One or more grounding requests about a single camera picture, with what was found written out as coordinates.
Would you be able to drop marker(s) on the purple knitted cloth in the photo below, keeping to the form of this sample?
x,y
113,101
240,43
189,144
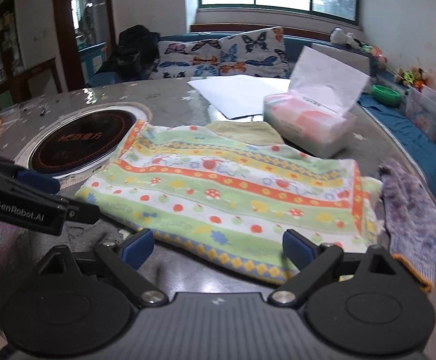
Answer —
x,y
410,220

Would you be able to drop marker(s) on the round induction cooktop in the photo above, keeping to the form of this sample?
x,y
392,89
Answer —
x,y
81,142

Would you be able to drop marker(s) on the white plush toy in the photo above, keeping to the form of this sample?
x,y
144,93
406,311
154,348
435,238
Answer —
x,y
340,38

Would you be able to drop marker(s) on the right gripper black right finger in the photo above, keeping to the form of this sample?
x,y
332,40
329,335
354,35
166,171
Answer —
x,y
353,304

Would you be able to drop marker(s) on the butterfly pillow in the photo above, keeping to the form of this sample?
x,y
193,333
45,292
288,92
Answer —
x,y
179,59
259,53

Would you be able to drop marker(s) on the clear plastic tray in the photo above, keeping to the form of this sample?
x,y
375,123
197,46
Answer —
x,y
8,117

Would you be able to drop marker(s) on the colourful patterned baby jacket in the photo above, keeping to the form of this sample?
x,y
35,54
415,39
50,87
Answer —
x,y
230,202

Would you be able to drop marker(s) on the black bag on sofa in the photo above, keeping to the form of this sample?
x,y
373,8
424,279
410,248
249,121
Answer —
x,y
135,55

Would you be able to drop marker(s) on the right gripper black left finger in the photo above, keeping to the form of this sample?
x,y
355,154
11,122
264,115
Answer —
x,y
77,303

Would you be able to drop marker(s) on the white paper sheet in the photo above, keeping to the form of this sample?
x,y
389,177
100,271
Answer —
x,y
238,96

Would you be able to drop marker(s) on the grey cushion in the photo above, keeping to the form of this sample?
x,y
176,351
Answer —
x,y
357,61

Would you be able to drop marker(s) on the green plastic bowl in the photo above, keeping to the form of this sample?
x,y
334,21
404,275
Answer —
x,y
386,96

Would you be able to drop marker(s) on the right butterfly pillow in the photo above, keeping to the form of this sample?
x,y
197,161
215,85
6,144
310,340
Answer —
x,y
259,53

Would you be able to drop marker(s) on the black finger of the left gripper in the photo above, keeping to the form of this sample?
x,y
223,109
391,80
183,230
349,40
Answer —
x,y
79,212
45,183

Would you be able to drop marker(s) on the left butterfly pillow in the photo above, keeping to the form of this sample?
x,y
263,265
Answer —
x,y
179,59

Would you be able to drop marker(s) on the colourful plush toys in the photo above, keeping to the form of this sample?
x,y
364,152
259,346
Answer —
x,y
414,77

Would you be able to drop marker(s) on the clear storage box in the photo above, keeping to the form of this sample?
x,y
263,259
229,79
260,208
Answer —
x,y
421,110

